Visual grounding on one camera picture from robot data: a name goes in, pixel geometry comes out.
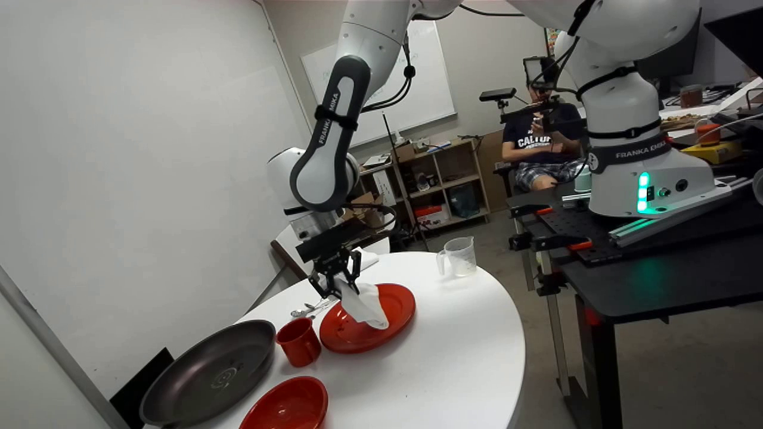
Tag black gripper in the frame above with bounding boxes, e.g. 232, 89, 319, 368
311, 245, 364, 302

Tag white cloth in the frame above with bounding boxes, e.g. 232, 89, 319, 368
332, 283, 392, 332

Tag red plate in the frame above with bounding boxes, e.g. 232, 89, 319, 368
317, 282, 418, 356

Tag silver fork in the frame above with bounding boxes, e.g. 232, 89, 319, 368
288, 299, 329, 321

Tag wooden chair white cushions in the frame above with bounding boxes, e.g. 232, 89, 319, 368
271, 222, 319, 278

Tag red cup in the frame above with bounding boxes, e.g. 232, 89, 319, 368
275, 318, 325, 370

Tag cardboard box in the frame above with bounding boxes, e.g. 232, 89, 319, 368
348, 191, 388, 237

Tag clear plastic beaker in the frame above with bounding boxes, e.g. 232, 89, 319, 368
438, 234, 481, 290

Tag red bowl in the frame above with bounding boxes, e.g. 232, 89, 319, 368
239, 375, 332, 429

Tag wooden shelf unit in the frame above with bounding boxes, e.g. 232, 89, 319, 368
392, 135, 493, 234

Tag dark frying pan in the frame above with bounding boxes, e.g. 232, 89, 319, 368
138, 320, 280, 429

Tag whiteboard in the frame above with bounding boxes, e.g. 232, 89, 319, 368
300, 22, 460, 156

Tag black orange bar clamp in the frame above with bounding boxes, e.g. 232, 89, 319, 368
509, 228, 598, 264
510, 201, 560, 231

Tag seated person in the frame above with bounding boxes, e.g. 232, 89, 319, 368
500, 76, 595, 193

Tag black robot desk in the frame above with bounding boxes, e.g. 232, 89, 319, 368
509, 185, 763, 429

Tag yellow box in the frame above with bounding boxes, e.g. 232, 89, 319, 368
682, 141, 746, 168

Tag black monitor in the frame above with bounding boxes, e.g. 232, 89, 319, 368
701, 5, 763, 78

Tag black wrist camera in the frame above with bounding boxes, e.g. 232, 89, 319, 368
293, 224, 362, 264

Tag black camera on stand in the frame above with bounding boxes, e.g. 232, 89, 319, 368
478, 86, 521, 115

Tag aluminium rail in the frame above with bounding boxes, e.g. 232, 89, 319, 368
605, 177, 754, 249

